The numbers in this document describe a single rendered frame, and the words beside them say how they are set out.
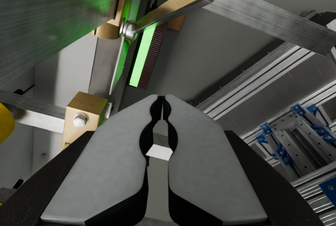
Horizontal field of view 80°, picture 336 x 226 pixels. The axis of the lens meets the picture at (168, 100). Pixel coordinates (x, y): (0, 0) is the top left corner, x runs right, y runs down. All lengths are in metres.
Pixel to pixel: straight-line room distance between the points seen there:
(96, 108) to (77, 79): 0.27
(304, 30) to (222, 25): 0.88
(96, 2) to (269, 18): 0.19
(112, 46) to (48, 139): 0.42
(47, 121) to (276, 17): 0.35
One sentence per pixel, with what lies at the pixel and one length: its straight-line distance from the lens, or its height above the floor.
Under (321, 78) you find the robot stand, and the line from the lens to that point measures 1.24.
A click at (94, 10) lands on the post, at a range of 0.18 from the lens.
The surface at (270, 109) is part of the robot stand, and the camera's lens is 1.20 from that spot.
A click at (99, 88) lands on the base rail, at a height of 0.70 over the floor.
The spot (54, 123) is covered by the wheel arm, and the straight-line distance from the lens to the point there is 0.37.
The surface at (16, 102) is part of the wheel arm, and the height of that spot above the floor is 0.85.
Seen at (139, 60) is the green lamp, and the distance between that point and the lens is 0.44.
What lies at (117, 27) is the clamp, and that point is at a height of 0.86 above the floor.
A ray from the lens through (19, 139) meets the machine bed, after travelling 0.70.
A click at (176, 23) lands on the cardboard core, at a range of 1.05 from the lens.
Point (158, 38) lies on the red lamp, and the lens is 0.42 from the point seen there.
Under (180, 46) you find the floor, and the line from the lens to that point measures 1.15.
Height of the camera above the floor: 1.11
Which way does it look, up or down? 60 degrees down
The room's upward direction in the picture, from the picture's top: 180 degrees counter-clockwise
